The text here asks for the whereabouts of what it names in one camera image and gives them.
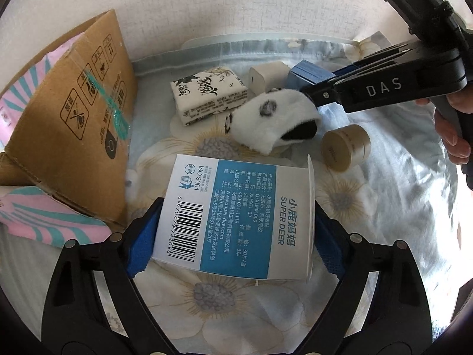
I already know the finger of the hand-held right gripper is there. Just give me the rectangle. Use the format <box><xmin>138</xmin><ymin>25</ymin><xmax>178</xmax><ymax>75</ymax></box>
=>
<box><xmin>301</xmin><ymin>79</ymin><xmax>350</xmax><ymax>109</ymax></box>
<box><xmin>325</xmin><ymin>42</ymin><xmax>426</xmax><ymax>82</ymax></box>

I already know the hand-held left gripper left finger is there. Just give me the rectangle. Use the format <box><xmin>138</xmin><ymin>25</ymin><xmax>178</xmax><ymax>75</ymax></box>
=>
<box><xmin>41</xmin><ymin>197</ymin><xmax>175</xmax><ymax>355</ymax></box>

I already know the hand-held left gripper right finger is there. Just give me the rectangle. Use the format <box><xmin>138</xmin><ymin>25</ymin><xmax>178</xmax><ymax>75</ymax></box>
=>
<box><xmin>296</xmin><ymin>206</ymin><xmax>443</xmax><ymax>355</ymax></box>

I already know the small blue box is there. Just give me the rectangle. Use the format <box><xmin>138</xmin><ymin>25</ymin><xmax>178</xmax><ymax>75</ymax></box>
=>
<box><xmin>287</xmin><ymin>59</ymin><xmax>334</xmax><ymax>94</ymax></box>

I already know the white and blue carton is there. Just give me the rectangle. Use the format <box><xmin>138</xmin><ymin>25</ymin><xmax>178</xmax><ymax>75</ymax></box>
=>
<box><xmin>153</xmin><ymin>153</ymin><xmax>317</xmax><ymax>280</ymax></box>

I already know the person's right hand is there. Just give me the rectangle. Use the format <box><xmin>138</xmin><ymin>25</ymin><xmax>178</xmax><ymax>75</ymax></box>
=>
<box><xmin>415</xmin><ymin>84</ymin><xmax>473</xmax><ymax>164</ymax></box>

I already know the white charger adapter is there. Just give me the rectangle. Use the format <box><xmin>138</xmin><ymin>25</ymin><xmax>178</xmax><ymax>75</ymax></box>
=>
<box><xmin>248</xmin><ymin>62</ymin><xmax>291</xmax><ymax>96</ymax></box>

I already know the white black plush toy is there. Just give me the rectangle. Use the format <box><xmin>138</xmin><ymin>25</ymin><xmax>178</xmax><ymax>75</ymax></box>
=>
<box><xmin>224</xmin><ymin>88</ymin><xmax>323</xmax><ymax>154</ymax></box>

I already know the round gold jar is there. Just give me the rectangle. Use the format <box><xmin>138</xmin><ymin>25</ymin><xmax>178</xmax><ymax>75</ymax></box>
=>
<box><xmin>320</xmin><ymin>125</ymin><xmax>372</xmax><ymax>172</ymax></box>

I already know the pink teal striped package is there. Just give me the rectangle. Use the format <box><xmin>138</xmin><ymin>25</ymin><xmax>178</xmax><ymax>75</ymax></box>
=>
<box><xmin>0</xmin><ymin>33</ymin><xmax>113</xmax><ymax>249</ymax></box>

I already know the white black-print tissue pack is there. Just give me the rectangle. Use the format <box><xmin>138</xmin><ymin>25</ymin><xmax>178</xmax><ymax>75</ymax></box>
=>
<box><xmin>170</xmin><ymin>66</ymin><xmax>249</xmax><ymax>127</ymax></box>

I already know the brown cardboard box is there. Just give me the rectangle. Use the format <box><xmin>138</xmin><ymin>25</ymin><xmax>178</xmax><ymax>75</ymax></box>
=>
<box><xmin>0</xmin><ymin>9</ymin><xmax>139</xmax><ymax>233</ymax></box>

